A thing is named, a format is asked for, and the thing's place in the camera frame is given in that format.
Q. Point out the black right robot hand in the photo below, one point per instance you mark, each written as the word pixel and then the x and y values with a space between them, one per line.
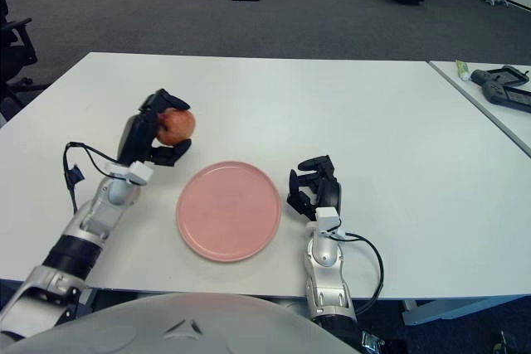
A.
pixel 329 192

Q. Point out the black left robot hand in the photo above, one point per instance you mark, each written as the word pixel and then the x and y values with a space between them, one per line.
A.
pixel 134 138

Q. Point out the red apple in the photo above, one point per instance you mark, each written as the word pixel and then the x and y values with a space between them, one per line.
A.
pixel 178 127

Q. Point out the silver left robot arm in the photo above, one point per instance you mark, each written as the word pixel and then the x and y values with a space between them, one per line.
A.
pixel 74 250

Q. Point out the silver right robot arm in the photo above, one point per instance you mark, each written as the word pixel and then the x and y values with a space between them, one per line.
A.
pixel 327 271

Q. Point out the pink round plate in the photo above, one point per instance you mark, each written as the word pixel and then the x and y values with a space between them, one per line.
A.
pixel 228 213

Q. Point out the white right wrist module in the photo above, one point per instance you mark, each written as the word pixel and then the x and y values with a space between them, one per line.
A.
pixel 327 218

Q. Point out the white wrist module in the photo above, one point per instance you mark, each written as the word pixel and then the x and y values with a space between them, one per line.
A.
pixel 139 172
pixel 327 218

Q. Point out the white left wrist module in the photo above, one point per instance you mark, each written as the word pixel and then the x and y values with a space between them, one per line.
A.
pixel 139 172

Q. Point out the black office chair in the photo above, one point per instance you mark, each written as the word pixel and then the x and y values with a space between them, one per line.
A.
pixel 14 59

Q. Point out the crumpled foil wrapper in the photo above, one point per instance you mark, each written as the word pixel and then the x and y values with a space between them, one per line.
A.
pixel 372 340

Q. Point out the green white tube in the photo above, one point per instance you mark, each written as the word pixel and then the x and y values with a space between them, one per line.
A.
pixel 462 70

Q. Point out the black handheld controller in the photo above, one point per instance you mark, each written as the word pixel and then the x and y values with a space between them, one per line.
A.
pixel 493 93
pixel 481 76

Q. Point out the grey robot torso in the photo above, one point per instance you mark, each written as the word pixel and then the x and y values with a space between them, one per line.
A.
pixel 186 329

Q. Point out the white table leg frame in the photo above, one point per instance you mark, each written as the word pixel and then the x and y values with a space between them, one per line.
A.
pixel 439 308

